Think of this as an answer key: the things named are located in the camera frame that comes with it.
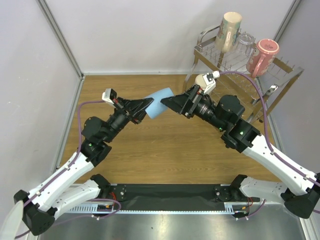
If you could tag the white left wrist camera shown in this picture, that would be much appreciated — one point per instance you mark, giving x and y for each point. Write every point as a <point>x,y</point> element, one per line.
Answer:
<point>108,96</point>

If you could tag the cream patterned ceramic mug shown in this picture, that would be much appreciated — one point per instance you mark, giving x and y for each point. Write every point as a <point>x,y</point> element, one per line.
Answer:
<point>228,31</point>

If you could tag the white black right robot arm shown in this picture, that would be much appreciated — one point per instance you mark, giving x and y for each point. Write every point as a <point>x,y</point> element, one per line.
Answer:
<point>298,189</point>

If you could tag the aluminium corner post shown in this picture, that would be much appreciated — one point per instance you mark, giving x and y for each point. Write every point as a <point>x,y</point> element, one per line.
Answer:
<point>294,6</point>
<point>48,15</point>

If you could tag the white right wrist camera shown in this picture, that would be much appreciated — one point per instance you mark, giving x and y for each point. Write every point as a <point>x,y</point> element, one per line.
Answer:
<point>208,81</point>

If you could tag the green interior white mug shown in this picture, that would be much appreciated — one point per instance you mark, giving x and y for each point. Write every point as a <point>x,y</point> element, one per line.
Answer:
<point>202,81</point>

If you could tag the clear glass cup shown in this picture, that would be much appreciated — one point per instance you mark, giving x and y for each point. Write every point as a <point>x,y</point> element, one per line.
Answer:
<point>244,44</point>

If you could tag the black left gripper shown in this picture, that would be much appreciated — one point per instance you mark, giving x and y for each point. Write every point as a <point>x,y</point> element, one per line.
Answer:
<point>136,108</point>

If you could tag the white object bottom left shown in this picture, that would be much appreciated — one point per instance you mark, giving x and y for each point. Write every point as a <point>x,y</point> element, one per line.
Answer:
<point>12,222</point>

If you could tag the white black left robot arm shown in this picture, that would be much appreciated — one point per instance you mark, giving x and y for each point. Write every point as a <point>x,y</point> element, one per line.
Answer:
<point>43,204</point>

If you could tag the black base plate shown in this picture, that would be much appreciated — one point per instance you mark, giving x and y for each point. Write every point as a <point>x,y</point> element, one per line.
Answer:
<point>181,193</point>

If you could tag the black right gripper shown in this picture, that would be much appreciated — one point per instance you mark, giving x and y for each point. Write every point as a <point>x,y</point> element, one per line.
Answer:
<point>192,102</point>

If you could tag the aluminium slotted rail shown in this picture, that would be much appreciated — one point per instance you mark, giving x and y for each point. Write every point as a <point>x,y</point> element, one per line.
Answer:
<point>194,207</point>

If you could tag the blue plastic cup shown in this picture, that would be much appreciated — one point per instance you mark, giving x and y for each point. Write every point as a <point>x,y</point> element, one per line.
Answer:
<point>156,107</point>

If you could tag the aluminium left corner post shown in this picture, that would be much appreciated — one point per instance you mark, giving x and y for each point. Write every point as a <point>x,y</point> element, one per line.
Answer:
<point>48,15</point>

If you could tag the steel wire dish rack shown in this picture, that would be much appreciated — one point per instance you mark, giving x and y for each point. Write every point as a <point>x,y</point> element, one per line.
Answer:
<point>258,95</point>

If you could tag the pink ceramic mug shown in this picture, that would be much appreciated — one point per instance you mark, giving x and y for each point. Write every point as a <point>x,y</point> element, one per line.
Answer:
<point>262,56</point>

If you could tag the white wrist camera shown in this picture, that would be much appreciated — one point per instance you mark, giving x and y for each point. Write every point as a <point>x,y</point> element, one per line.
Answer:
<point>108,96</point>
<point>208,81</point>

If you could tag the aluminium right corner post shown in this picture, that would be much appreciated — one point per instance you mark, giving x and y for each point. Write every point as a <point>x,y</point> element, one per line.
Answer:
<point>294,6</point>

